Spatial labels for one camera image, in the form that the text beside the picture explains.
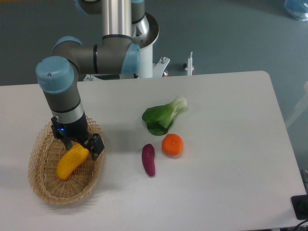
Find white stand leg bracket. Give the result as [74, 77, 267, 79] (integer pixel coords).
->
[184, 51, 194, 76]

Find black device at edge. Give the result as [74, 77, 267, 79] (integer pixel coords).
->
[291, 194, 308, 220]

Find orange tangerine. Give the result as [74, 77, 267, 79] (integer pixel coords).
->
[161, 134, 184, 156]

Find purple sweet potato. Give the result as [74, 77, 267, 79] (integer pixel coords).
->
[141, 144, 155, 177]

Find woven wicker basket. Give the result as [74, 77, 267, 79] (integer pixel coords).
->
[28, 122, 104, 204]

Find green bok choy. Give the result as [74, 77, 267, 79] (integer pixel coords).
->
[141, 96, 187, 136]

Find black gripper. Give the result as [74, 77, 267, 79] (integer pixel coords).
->
[51, 113, 104, 161]

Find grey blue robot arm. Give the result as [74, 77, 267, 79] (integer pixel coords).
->
[36, 0, 159, 160]

